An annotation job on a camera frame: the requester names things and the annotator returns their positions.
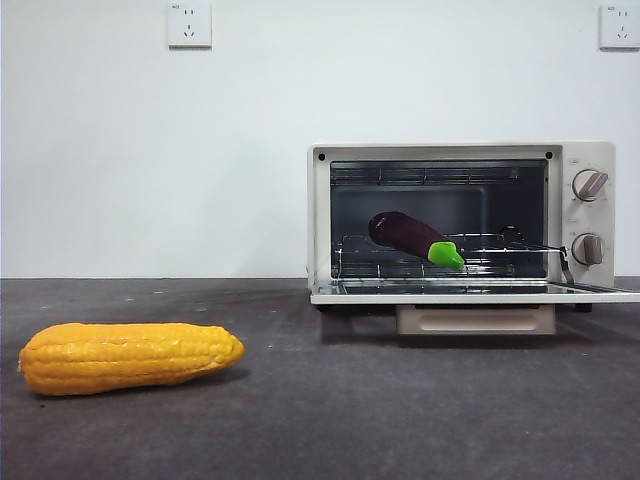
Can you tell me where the purple eggplant green stem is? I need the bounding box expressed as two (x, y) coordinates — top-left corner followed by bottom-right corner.
(368, 210), (466, 272)

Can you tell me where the cream oven door beige handle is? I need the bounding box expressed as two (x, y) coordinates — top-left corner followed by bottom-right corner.
(309, 278), (640, 336)

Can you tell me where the beige oven knob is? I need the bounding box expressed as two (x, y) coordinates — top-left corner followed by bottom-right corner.
(571, 232), (606, 266)
(571, 168), (610, 203)

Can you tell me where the cream toaster oven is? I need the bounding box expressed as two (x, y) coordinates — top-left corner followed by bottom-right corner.
(307, 141), (617, 314)

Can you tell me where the yellow corn cob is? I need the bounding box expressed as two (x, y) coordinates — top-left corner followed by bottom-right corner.
(18, 322), (246, 397)

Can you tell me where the metal wire oven rack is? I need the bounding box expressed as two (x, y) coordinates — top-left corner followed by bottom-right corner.
(331, 229), (570, 279)

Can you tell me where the white wall socket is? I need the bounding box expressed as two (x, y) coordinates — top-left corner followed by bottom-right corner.
(599, 3), (640, 50)
(168, 2), (213, 50)

